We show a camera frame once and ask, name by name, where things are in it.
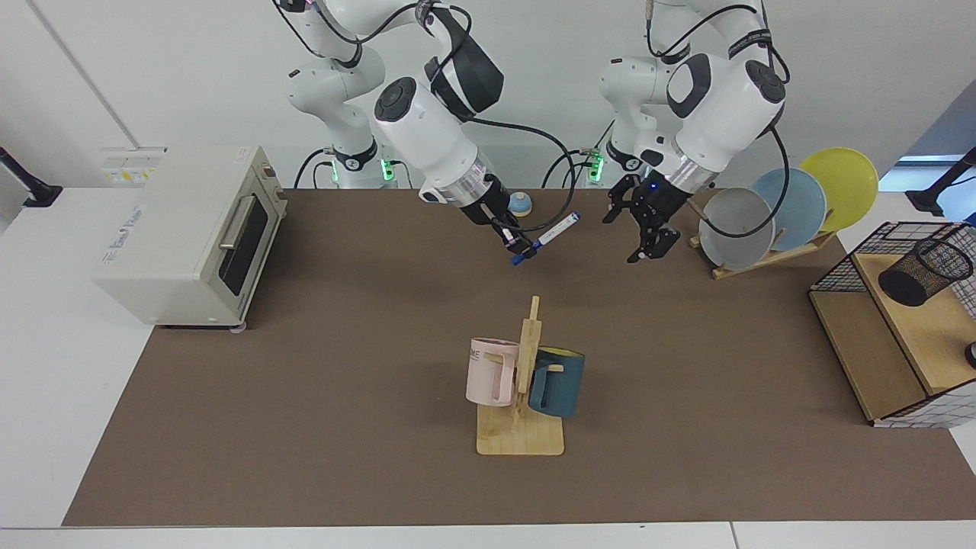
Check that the blue and white marker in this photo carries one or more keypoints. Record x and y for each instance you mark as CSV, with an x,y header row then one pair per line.
x,y
560,226

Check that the black mesh pen holder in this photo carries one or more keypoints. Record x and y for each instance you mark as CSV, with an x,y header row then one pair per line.
x,y
926,271

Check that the small blue round thing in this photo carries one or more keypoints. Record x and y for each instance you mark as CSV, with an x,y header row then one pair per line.
x,y
521,204

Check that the grey plate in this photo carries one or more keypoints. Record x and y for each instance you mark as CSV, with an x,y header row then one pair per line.
x,y
736,229

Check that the wooden plate rack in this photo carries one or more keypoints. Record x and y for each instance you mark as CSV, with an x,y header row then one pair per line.
x,y
793,249

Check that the pink mug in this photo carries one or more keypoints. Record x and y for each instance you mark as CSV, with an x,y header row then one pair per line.
x,y
484,377

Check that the light blue plate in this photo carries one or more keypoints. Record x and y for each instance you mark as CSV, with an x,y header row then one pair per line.
x,y
801,206

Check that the dark teal mug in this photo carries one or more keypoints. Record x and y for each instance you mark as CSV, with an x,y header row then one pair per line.
x,y
560,389

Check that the yellow plate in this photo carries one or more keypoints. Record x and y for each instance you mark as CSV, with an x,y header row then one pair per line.
x,y
842,183

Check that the wooden cup stand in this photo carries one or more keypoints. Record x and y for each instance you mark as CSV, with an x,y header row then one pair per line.
x,y
526,441

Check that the brown table cloth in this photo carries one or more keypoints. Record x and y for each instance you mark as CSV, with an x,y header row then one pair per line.
x,y
343,381

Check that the pale toaster oven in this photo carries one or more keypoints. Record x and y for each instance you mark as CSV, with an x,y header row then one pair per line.
x,y
168,252

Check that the white labelled box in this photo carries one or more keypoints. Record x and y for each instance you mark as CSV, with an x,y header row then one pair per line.
x,y
130,164

